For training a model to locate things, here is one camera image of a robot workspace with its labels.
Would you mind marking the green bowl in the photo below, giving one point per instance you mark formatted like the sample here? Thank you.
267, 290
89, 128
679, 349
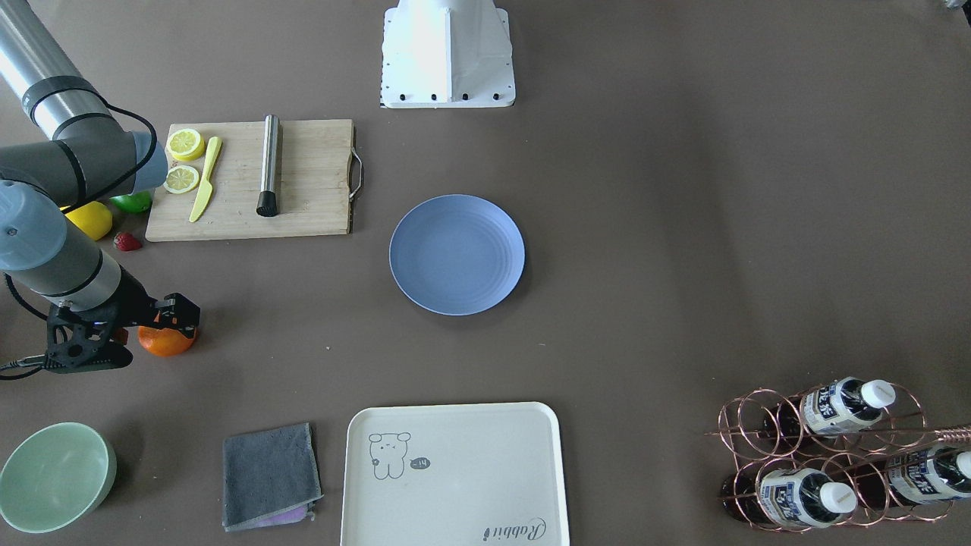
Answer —
56, 476

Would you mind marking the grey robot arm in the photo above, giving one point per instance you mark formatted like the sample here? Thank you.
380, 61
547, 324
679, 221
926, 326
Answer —
87, 155

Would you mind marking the tea bottle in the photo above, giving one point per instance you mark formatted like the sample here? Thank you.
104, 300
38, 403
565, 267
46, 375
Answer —
843, 406
933, 475
788, 499

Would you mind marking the steel muddler black tip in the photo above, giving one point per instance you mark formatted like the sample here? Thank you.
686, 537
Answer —
267, 205

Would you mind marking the lemon half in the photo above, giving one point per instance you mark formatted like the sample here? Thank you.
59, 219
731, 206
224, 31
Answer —
185, 144
181, 179

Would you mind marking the green lime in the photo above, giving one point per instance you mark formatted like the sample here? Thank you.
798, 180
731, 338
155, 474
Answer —
134, 203

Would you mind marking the grey folded cloth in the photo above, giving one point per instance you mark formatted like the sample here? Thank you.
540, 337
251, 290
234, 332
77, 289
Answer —
270, 478

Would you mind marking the red strawberry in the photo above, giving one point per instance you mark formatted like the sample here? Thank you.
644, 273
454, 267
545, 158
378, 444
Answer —
126, 242

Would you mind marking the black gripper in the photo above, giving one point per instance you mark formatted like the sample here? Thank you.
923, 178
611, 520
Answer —
137, 301

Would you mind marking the tea bottle front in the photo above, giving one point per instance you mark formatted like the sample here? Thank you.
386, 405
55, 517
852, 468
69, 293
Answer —
788, 499

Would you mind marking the wooden cutting board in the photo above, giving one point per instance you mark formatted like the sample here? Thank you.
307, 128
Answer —
313, 192

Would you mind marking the lemon half upper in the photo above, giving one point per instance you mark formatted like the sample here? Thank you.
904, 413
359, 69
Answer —
181, 179

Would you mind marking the yellow plastic knife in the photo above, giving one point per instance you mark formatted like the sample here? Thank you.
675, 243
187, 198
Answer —
205, 186

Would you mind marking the orange fruit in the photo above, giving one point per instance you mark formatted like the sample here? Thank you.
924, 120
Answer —
165, 342

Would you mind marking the tea bottle back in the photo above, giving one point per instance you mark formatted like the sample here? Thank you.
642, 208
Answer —
843, 406
933, 475

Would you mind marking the copper wire bottle rack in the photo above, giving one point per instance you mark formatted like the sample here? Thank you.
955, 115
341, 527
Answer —
749, 426

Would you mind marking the cream rabbit tray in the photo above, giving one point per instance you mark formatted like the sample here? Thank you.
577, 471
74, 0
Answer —
458, 474

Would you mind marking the lemon half lower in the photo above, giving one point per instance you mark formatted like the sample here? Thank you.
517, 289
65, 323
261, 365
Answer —
185, 144

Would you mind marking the yellow lemon near strawberry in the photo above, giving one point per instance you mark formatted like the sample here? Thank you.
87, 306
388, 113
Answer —
94, 219

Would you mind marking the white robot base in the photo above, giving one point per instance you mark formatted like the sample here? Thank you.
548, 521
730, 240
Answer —
447, 54

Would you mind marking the blue plate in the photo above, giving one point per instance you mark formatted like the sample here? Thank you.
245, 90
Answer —
457, 255

